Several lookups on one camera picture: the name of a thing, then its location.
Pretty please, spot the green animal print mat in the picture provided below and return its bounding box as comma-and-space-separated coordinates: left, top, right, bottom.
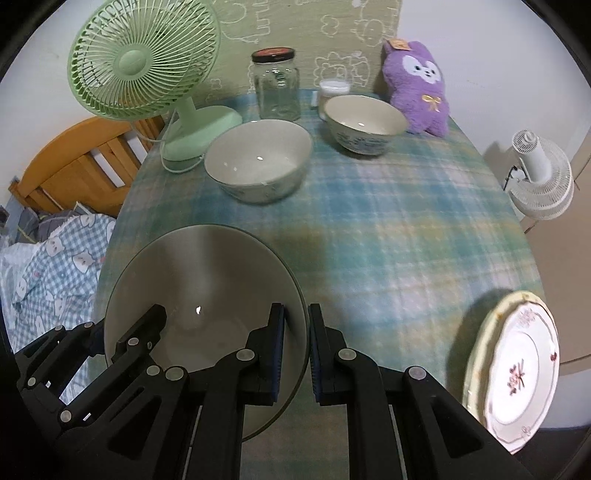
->
193, 0, 402, 104

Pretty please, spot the purple plush bunny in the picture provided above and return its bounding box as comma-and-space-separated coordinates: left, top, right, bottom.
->
382, 39, 450, 138

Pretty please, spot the green desk fan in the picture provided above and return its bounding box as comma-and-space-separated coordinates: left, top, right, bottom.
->
68, 1, 242, 174

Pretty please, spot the white standing fan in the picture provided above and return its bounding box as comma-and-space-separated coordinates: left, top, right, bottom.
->
508, 129, 574, 221

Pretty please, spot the blue pattern ceramic bowl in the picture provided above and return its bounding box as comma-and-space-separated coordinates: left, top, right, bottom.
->
324, 95, 409, 157

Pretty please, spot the small grey floral bowl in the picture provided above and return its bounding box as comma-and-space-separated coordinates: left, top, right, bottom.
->
104, 225, 308, 439

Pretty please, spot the glass jar black lid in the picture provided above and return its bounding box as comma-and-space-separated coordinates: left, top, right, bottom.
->
252, 47, 301, 121

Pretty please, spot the wooden bed headboard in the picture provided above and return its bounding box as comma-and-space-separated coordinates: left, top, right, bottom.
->
9, 116, 164, 217

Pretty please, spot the large grey floral bowl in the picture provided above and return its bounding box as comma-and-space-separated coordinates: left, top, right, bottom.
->
204, 119, 314, 204

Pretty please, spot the round yellow flower plate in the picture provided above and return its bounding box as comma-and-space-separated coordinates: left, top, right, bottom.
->
462, 290, 544, 423

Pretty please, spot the cotton swab container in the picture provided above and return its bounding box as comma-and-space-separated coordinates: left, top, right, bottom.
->
318, 78, 351, 120

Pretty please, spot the plaid green tablecloth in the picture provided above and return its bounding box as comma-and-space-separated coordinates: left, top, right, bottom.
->
93, 92, 543, 397

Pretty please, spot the blue checkered blanket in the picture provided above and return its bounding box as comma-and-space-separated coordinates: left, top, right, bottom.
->
0, 207, 119, 402

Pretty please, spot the red flower white plate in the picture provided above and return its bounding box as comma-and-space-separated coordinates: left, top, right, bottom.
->
483, 301, 560, 454

